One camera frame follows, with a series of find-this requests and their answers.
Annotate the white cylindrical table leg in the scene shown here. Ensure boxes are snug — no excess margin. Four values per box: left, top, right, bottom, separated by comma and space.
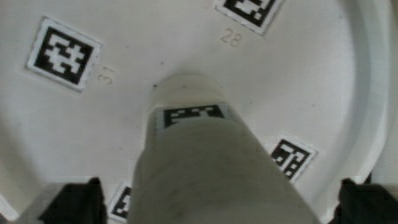
125, 103, 321, 224

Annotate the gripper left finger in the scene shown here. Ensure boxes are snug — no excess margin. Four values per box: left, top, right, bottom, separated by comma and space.
14, 176, 109, 224

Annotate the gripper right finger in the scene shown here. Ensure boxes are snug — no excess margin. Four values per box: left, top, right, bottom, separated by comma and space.
326, 179, 398, 224

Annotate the white round table top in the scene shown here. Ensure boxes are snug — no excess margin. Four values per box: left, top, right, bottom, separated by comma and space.
0, 0, 398, 224

